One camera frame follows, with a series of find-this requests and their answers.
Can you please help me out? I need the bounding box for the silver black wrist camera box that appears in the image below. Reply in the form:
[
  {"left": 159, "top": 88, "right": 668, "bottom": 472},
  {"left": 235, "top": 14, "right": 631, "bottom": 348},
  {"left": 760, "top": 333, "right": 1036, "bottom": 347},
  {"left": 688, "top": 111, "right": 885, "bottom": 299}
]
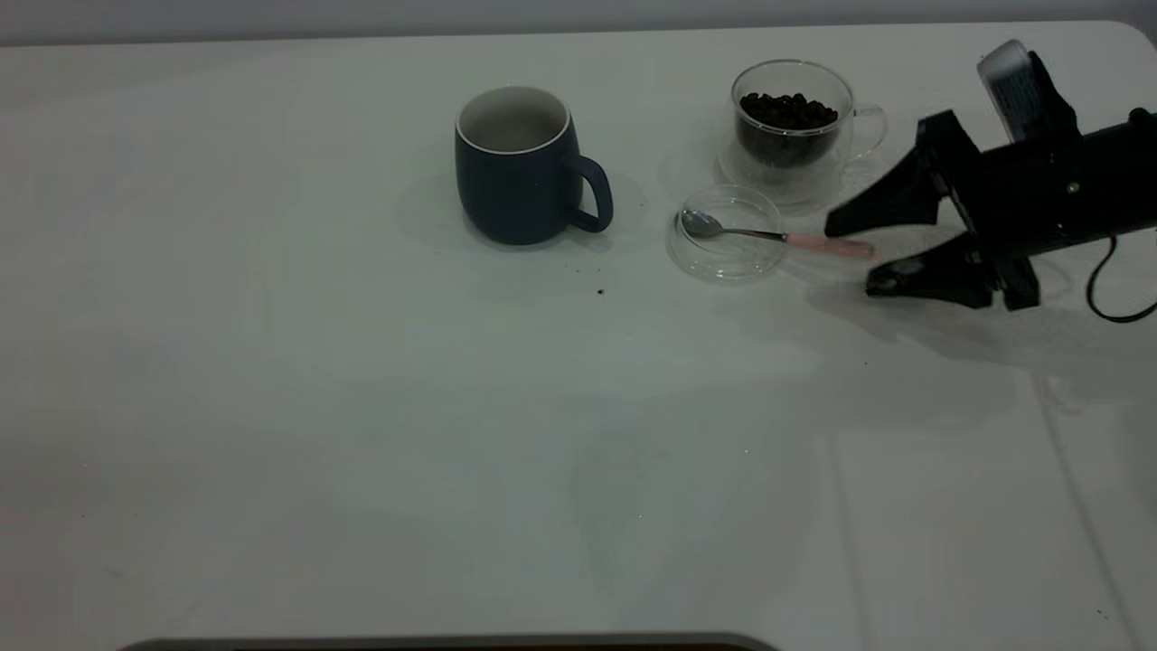
[{"left": 976, "top": 40, "right": 1081, "bottom": 146}]

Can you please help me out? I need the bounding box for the small clear glass dish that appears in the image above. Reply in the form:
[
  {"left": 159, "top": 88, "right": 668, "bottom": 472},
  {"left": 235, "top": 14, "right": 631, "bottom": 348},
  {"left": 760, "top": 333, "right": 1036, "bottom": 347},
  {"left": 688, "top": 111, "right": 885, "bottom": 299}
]
[{"left": 667, "top": 184, "right": 789, "bottom": 283}]

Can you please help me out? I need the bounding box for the metal spoon pink handle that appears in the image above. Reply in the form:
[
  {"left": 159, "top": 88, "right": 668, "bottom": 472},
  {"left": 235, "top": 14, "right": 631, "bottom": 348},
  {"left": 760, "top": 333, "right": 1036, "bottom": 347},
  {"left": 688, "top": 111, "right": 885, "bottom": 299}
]
[{"left": 680, "top": 209, "right": 876, "bottom": 261}]

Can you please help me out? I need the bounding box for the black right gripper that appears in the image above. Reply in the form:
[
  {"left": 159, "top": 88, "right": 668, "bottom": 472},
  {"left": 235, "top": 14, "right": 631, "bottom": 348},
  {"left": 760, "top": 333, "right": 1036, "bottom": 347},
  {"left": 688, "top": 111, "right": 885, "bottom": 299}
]
[{"left": 824, "top": 110, "right": 1133, "bottom": 313}]

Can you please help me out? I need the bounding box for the clear double-wall glass cup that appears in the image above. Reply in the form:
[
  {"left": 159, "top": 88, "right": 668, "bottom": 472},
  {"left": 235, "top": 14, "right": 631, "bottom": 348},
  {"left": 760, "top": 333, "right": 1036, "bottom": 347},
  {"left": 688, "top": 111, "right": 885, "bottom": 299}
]
[{"left": 719, "top": 59, "right": 889, "bottom": 207}]

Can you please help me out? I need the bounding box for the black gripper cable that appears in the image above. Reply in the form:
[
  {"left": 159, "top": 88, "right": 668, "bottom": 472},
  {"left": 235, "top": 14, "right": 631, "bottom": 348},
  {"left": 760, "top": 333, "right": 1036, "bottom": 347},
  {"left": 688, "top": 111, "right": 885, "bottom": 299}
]
[{"left": 1085, "top": 233, "right": 1157, "bottom": 324}]

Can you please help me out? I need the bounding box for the roasted coffee beans pile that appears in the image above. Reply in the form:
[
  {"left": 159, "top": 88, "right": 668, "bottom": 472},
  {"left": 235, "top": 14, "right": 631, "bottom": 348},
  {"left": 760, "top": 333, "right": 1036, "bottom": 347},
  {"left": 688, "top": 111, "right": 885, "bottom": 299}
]
[{"left": 737, "top": 92, "right": 840, "bottom": 168}]

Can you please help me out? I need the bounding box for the dark grey ceramic mug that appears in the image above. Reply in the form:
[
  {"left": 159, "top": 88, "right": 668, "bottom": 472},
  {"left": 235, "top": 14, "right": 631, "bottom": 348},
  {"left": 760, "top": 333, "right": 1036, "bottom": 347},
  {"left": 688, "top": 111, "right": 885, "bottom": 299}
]
[{"left": 454, "top": 85, "right": 615, "bottom": 247}]

